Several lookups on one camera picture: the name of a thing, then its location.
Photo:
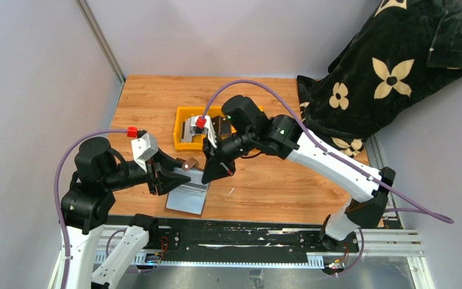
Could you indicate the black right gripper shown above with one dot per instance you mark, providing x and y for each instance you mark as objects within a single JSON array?
[{"x": 212, "y": 153}]

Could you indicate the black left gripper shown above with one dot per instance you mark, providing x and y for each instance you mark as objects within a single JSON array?
[{"x": 154, "y": 174}]

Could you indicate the brown leather card holder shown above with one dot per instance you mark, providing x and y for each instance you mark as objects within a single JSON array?
[{"x": 189, "y": 198}]

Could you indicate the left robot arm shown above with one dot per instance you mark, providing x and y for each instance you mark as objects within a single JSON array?
[{"x": 84, "y": 209}]

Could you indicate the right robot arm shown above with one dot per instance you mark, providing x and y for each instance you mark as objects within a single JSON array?
[{"x": 283, "y": 137}]

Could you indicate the silver card in tray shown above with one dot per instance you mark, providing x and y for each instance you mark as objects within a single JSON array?
[{"x": 189, "y": 130}]

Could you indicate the black card in tray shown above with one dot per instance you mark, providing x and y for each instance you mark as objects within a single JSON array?
[{"x": 222, "y": 126}]

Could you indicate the yellow compartment tray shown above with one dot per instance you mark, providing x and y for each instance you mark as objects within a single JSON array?
[{"x": 185, "y": 112}]

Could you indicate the black floral blanket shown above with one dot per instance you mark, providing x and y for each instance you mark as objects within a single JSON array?
[{"x": 405, "y": 52}]

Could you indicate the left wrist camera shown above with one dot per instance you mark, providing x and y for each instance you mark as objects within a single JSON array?
[{"x": 143, "y": 149}]

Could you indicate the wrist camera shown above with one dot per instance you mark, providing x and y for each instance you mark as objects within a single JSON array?
[
  {"x": 143, "y": 149},
  {"x": 201, "y": 128}
]

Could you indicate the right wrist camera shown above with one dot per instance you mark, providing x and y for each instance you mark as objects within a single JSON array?
[{"x": 201, "y": 128}]

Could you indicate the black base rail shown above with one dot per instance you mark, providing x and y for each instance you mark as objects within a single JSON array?
[{"x": 217, "y": 243}]

